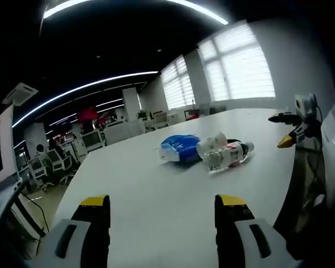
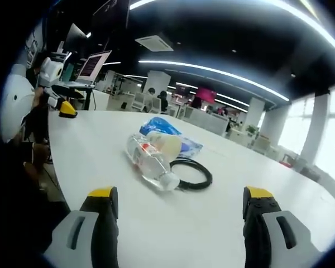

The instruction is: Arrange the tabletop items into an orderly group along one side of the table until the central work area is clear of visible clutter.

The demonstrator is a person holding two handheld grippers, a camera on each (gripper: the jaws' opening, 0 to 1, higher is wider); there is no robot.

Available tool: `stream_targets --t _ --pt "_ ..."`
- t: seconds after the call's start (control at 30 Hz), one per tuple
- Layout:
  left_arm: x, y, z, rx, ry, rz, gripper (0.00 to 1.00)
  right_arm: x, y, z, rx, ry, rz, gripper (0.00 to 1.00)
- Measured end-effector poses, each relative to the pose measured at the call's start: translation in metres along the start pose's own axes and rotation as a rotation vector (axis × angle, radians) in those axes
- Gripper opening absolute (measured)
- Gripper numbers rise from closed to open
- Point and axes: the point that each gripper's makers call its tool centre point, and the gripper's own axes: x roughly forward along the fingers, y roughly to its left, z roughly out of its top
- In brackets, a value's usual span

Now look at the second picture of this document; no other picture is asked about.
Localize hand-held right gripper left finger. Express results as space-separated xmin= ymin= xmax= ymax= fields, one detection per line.
xmin=44 ymin=186 xmax=119 ymax=268

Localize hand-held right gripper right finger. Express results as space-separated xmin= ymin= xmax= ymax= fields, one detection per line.
xmin=242 ymin=186 xmax=322 ymax=268

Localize black cable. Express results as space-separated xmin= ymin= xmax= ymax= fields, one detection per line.
xmin=169 ymin=157 xmax=213 ymax=192

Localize clear plastic water bottle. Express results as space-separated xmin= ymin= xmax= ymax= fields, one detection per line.
xmin=126 ymin=133 xmax=181 ymax=192

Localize blue plastic packet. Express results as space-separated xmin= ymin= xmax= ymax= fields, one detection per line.
xmin=139 ymin=117 xmax=204 ymax=157

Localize cream translucent bottle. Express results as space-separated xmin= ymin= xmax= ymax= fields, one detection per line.
xmin=146 ymin=131 xmax=183 ymax=162

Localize white tabletop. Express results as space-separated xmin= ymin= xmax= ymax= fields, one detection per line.
xmin=47 ymin=110 xmax=335 ymax=268

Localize person's left hand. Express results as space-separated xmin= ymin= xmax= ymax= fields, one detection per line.
xmin=32 ymin=88 xmax=50 ymax=109

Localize black standing desk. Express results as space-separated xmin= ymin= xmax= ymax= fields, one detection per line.
xmin=69 ymin=83 xmax=97 ymax=111

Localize open laptop with lit screen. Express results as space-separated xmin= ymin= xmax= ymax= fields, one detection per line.
xmin=75 ymin=50 xmax=113 ymax=86

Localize dark computer monitor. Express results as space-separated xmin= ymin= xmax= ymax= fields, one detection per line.
xmin=65 ymin=23 xmax=88 ymax=54

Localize white round worn device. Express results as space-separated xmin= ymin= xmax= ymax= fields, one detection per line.
xmin=0 ymin=64 xmax=36 ymax=143

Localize white office chair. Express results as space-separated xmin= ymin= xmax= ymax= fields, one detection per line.
xmin=131 ymin=93 xmax=146 ymax=112

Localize ceiling air conditioner vent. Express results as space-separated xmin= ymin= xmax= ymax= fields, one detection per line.
xmin=135 ymin=32 xmax=175 ymax=52

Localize green potted plant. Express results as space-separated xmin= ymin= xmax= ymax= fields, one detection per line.
xmin=245 ymin=125 xmax=259 ymax=138

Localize bright window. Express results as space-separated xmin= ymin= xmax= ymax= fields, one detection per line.
xmin=277 ymin=83 xmax=335 ymax=184

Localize long ceiling light strip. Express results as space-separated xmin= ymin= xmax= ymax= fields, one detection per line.
xmin=128 ymin=0 xmax=335 ymax=63
xmin=138 ymin=59 xmax=290 ymax=102

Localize pink wall screen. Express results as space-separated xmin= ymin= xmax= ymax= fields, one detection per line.
xmin=195 ymin=86 xmax=217 ymax=103

